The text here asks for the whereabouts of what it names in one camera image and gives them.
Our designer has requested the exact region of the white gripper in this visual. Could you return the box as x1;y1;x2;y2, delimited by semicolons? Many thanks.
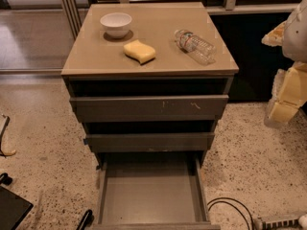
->
261;22;307;124

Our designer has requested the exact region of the clear plastic water bottle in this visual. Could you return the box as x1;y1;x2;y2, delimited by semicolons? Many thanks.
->
175;30;216;65

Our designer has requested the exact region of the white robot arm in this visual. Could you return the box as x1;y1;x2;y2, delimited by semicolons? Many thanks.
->
261;0;307;127

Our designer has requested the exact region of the top grey drawer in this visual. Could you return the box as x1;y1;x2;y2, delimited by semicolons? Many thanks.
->
70;95;228;123

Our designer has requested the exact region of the grey drawer cabinet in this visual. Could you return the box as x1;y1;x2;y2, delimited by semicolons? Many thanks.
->
60;1;240;177

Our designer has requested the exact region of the middle grey drawer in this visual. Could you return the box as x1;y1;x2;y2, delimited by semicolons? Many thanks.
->
85;132;214;152

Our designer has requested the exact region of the open bottom grey drawer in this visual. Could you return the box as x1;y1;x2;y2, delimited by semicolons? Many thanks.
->
91;152;221;230

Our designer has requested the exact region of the yellow sponge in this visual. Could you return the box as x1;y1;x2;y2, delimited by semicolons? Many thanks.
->
124;40;155;64

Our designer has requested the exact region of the grey power strip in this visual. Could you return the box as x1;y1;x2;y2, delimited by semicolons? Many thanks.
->
253;214;306;230

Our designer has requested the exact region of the white ceramic bowl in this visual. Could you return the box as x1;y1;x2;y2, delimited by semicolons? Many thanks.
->
100;12;132;38

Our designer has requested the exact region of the black box on floor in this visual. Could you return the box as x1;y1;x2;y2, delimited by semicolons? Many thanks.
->
0;187;34;230

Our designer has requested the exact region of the black power cable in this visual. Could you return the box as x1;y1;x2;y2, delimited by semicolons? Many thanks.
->
206;196;255;230

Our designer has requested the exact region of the black handle near drawer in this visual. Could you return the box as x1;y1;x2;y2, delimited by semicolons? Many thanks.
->
76;209;93;230

